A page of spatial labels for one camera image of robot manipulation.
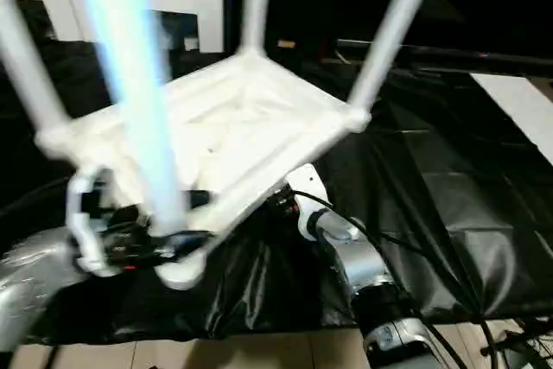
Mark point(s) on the white plastic table top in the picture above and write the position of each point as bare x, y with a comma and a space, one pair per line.
259, 127

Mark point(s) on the white plastic table leg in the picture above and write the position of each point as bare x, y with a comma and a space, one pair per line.
26, 66
389, 40
138, 105
255, 1

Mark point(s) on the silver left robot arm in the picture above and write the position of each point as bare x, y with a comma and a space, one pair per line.
30, 274

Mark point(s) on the black cloth mat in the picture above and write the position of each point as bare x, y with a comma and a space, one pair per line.
410, 213

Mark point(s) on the small tan label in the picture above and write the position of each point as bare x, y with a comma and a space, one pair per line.
286, 44

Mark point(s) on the white flat board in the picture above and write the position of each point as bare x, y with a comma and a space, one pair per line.
523, 105

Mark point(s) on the black floor stand base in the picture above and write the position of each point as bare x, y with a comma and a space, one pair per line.
518, 347

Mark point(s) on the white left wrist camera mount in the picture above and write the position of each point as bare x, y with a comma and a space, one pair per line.
84, 230

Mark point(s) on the dark metal rail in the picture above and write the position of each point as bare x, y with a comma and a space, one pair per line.
453, 53

